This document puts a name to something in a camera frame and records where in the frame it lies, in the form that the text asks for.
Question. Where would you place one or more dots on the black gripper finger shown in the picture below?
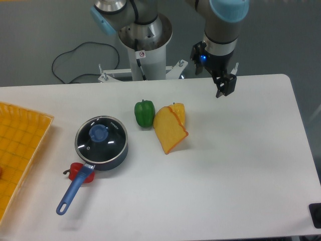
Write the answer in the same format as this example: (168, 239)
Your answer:
(218, 81)
(229, 81)

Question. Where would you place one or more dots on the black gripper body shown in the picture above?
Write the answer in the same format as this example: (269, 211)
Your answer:
(218, 57)

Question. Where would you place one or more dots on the glass pot lid blue knob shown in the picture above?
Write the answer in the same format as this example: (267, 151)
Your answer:
(101, 140)

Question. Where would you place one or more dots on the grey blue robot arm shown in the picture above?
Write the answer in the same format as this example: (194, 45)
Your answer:
(223, 19)

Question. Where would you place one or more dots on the yellow toy pepper half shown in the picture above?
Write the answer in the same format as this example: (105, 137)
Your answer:
(179, 110)

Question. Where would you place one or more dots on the toy bread slice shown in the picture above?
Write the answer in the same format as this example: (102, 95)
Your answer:
(169, 129)

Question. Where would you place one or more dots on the green toy bell pepper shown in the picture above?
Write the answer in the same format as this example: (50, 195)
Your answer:
(144, 113)

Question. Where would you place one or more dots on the dark blue saucepan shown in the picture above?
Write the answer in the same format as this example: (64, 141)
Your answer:
(84, 172)

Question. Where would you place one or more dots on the black object table corner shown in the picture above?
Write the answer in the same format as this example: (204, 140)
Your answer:
(315, 209)

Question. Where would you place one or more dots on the red toy pepper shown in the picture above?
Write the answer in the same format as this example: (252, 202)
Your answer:
(73, 171)

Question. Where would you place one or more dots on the yellow woven tray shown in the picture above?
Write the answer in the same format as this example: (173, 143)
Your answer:
(23, 131)

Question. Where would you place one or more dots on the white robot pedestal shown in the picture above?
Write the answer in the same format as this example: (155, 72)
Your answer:
(146, 48)

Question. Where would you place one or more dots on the white pedestal base frame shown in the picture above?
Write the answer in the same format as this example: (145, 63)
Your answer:
(172, 72)

